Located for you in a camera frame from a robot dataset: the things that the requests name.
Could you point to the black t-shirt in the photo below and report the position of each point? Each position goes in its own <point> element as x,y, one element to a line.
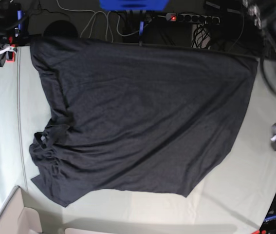
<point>133,118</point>

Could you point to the green table cloth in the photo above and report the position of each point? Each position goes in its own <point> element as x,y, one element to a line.
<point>233,198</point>

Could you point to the cardboard box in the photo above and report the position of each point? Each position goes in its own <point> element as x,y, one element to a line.
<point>16,218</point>

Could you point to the blue box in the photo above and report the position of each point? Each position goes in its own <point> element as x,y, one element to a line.
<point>123,5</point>

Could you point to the red black clamp left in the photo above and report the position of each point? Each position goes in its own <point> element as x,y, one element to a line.
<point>11,54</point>

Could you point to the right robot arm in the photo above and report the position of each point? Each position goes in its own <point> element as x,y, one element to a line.
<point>13,29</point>

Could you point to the white power strip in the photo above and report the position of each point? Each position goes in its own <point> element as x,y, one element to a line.
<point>192,18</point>

